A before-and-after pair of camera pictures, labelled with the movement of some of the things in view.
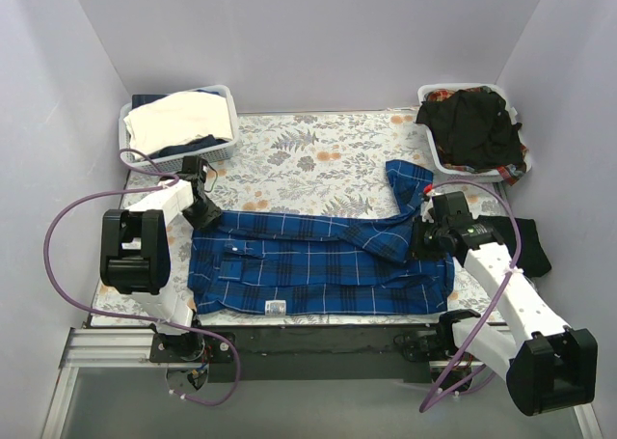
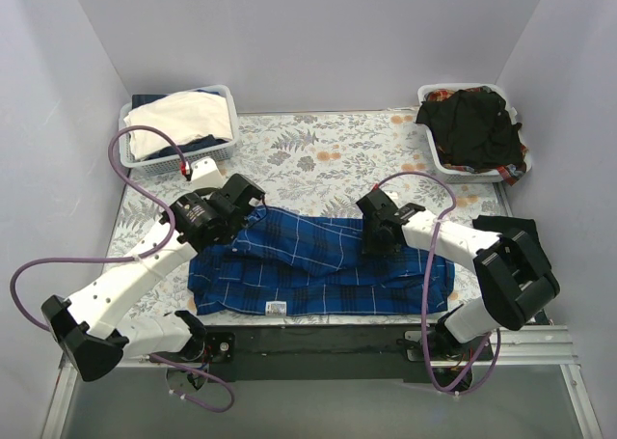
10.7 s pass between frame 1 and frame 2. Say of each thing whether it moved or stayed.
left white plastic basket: stayed
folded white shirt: stayed
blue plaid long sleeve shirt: stayed
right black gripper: moved
